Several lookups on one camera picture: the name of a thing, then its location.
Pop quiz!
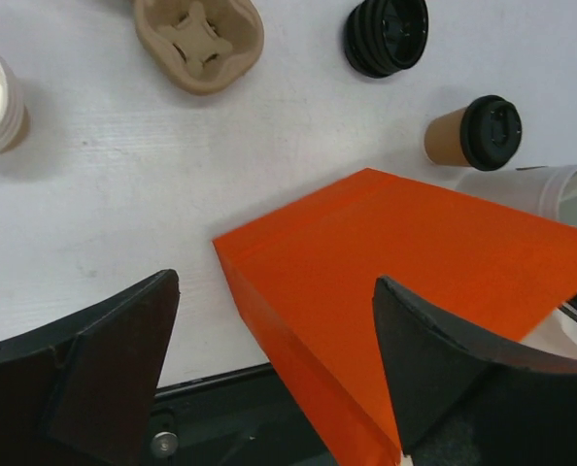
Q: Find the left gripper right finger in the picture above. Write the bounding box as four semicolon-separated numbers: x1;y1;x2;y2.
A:
373;277;577;465

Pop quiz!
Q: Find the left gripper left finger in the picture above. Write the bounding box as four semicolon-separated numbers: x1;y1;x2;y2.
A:
0;269;180;465

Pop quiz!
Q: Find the orange paper bag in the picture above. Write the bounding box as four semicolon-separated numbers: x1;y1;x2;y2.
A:
214;169;577;465

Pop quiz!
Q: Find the black cup lid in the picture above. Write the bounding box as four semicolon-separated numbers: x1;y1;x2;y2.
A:
459;95;523;172

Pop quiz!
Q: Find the single brown paper cup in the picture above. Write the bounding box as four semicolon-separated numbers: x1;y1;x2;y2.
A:
424;108;469;167

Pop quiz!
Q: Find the white straw holder cup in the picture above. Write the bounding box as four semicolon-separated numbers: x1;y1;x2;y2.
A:
456;165;577;228

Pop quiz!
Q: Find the stack of black lids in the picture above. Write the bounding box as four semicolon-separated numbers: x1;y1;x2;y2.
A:
342;0;428;79

